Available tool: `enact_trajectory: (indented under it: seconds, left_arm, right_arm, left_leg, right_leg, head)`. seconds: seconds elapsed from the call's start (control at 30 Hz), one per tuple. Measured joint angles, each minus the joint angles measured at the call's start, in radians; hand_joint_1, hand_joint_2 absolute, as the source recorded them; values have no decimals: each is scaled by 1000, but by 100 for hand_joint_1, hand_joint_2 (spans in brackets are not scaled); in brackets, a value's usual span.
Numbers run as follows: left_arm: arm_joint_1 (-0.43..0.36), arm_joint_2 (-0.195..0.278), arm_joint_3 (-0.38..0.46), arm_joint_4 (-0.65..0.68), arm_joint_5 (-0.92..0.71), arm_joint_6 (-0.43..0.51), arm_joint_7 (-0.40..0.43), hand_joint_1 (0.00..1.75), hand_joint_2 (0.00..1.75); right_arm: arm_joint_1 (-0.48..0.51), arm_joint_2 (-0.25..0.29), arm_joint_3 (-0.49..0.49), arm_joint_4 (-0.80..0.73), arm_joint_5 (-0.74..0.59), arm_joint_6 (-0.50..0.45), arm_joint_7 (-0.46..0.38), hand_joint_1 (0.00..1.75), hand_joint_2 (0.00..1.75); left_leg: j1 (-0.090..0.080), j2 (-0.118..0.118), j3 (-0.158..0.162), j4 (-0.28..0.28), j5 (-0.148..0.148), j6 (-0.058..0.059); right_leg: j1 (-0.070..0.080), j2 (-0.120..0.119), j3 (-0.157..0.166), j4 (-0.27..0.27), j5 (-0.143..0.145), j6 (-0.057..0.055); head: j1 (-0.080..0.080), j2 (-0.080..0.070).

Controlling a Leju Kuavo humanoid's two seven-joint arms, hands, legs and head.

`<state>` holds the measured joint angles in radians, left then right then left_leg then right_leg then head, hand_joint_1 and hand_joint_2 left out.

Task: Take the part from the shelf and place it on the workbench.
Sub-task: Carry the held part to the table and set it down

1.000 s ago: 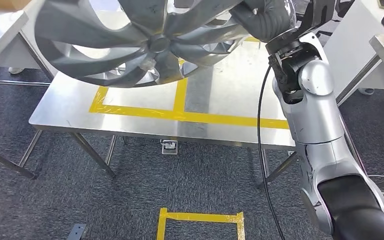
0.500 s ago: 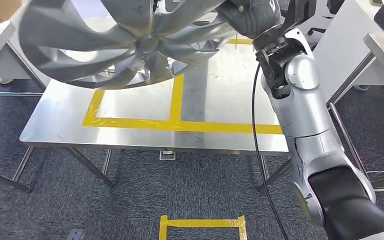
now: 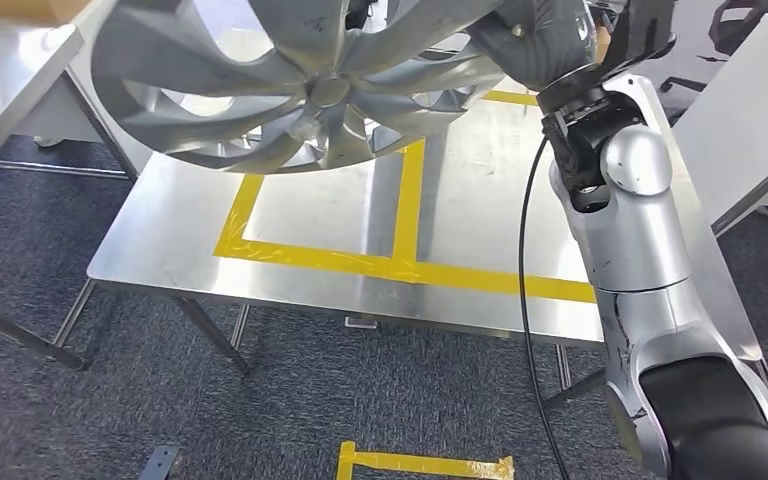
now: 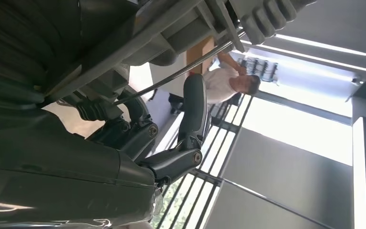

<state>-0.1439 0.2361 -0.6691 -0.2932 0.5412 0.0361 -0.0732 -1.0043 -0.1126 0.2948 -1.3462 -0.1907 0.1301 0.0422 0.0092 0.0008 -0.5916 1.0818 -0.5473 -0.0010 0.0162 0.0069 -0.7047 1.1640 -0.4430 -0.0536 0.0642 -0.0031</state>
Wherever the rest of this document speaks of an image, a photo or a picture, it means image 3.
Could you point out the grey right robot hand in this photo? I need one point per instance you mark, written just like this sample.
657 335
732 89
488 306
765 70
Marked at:
543 40

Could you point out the grey plastic wheel hubcap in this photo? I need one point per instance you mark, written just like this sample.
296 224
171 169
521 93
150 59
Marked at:
192 60

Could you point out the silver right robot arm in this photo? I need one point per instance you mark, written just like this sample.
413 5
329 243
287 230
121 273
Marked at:
636 252

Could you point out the steel workbench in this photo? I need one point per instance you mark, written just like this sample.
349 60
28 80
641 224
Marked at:
331 218
13 86

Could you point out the black office chair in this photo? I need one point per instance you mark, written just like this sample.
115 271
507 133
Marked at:
728 26

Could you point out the white desk panel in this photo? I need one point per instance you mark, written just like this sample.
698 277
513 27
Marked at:
742 119
46 116

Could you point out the steel floor socket box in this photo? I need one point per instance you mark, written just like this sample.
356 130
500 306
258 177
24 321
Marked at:
361 323

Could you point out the yellow floor tape square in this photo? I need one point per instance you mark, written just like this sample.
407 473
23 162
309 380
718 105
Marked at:
424 464

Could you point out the brown cardboard box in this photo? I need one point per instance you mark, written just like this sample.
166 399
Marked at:
33 10

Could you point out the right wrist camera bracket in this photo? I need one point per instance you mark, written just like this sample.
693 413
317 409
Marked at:
642 26

